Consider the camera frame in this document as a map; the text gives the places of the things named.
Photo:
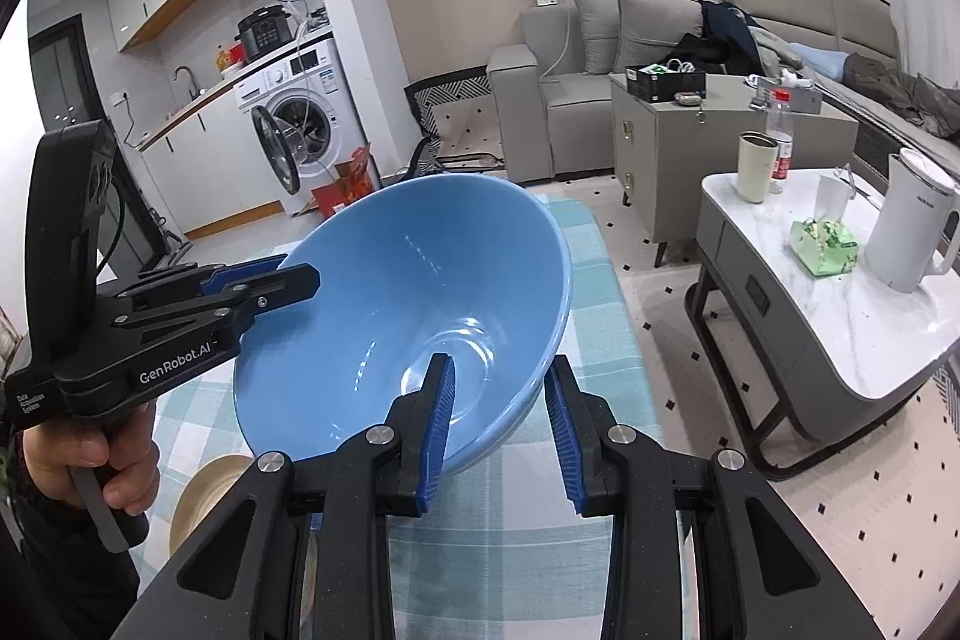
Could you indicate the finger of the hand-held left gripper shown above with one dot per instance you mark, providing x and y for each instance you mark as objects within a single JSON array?
[
  {"x": 277, "y": 291},
  {"x": 232, "y": 276}
]

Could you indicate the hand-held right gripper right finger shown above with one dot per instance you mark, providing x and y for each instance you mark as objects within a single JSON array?
[{"x": 562, "y": 437}]

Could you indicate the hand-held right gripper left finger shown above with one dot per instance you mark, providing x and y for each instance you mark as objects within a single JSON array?
[{"x": 439, "y": 430}]

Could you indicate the blue plastic bowls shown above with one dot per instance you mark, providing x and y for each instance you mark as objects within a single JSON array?
[{"x": 390, "y": 310}]

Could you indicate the cream round plate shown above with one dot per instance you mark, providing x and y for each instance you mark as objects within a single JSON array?
[{"x": 202, "y": 497}]

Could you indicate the person's left forearm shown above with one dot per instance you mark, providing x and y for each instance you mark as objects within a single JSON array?
[{"x": 60, "y": 580}]

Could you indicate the person's left hand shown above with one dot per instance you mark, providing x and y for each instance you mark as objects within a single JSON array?
[{"x": 52, "y": 452}]

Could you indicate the white base cabinets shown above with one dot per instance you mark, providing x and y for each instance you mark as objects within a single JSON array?
[{"x": 217, "y": 168}]

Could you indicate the teal checked tablecloth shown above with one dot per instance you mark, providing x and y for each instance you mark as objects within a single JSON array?
[{"x": 510, "y": 535}]

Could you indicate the red box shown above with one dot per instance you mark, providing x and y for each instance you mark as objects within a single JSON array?
[{"x": 345, "y": 183}]

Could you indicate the white washing machine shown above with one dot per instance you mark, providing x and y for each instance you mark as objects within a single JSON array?
[{"x": 322, "y": 108}]

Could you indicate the kitchen faucet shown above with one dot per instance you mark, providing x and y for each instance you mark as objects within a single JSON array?
[{"x": 187, "y": 81}]

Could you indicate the yellow bottle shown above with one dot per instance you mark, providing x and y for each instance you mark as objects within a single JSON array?
[{"x": 223, "y": 61}]

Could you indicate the black pressure cooker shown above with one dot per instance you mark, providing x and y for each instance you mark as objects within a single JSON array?
[{"x": 264, "y": 31}]

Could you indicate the black white patterned mat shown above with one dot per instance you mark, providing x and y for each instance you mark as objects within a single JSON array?
[{"x": 450, "y": 100}]

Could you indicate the dark glass door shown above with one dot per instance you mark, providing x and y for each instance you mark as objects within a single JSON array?
[{"x": 64, "y": 78}]

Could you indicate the marble top coffee table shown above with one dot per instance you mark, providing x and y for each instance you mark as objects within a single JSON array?
[{"x": 825, "y": 340}]

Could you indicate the grey side cabinet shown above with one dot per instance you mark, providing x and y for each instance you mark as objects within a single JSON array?
[{"x": 675, "y": 160}]

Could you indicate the grey sofa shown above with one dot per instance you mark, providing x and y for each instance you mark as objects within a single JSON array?
[{"x": 540, "y": 108}]

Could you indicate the green tissue pack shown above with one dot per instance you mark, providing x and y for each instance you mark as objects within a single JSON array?
[{"x": 823, "y": 248}]

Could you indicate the cream tumbler cup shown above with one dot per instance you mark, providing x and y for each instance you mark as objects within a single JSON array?
[{"x": 756, "y": 171}]

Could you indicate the plastic bottle red label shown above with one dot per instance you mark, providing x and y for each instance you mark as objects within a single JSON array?
[{"x": 781, "y": 145}]

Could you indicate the black open box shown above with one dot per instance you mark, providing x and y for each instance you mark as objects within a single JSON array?
[{"x": 664, "y": 85}]

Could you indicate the white electric kettle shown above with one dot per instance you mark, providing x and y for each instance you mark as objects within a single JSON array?
[{"x": 904, "y": 227}]

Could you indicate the grey sofa cushion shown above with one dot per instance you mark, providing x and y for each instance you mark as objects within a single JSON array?
[
  {"x": 660, "y": 21},
  {"x": 600, "y": 29}
]

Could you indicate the dark jacket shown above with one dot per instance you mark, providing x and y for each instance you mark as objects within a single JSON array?
[{"x": 727, "y": 36}]

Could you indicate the light blue pillow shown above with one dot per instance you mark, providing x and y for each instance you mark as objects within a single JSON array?
[{"x": 821, "y": 61}]

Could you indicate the olive green blanket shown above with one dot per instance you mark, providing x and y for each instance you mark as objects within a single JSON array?
[{"x": 907, "y": 96}]

